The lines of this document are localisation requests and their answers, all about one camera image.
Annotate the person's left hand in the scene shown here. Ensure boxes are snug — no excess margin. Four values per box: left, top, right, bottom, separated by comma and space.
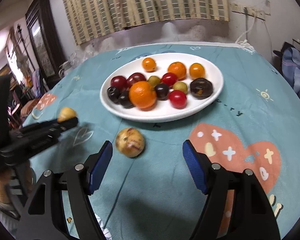
0, 169, 12, 204

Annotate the red cherry tomato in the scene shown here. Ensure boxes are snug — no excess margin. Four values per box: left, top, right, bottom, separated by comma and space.
168, 90, 187, 109
161, 72, 178, 88

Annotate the dark purple passion fruit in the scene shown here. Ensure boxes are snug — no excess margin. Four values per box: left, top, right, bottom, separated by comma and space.
190, 77, 213, 100

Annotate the medium orange tangerine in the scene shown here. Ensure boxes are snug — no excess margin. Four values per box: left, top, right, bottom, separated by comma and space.
129, 81, 157, 109

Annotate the dark purple plum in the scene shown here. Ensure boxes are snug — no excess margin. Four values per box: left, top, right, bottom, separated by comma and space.
154, 83, 170, 100

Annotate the olive green small fruit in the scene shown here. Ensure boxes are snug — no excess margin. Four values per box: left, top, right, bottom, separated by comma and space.
147, 75, 161, 87

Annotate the small yellow-green fruit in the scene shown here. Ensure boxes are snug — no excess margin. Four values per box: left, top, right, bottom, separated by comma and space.
172, 81, 188, 94

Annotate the blue cloth pile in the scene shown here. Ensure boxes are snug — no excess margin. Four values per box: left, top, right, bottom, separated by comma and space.
282, 47, 300, 99

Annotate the small glossy orange fruit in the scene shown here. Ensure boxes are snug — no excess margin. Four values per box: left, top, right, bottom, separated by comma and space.
189, 63, 205, 80

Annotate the yellow round fruit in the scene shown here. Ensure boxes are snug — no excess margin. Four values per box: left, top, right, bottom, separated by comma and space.
57, 107, 77, 122

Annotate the small orange tangerine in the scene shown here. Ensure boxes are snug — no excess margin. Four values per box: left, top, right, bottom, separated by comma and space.
167, 62, 187, 80

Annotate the white wall socket strip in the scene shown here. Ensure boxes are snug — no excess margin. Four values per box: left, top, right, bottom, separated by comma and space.
230, 2, 266, 21

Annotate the yellow speckled passion fruit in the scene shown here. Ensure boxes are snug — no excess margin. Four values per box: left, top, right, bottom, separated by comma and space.
115, 127, 145, 158

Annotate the white power cable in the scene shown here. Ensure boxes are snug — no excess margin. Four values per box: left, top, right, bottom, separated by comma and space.
235, 13, 257, 46

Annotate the small orange kumquat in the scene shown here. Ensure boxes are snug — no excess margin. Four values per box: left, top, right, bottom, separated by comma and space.
142, 57, 157, 72

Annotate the large red plum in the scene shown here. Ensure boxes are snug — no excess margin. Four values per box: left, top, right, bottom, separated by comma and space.
127, 73, 147, 88

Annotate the white oval plate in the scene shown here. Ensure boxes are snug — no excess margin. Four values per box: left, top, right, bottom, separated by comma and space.
100, 53, 224, 122

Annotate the teal patterned tablecloth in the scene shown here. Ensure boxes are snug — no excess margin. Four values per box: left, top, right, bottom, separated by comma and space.
25, 44, 300, 239

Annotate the checkered beige curtain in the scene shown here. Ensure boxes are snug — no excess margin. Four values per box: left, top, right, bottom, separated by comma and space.
63, 0, 229, 45

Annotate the dark framed picture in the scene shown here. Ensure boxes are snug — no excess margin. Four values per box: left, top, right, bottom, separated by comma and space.
25, 0, 66, 89

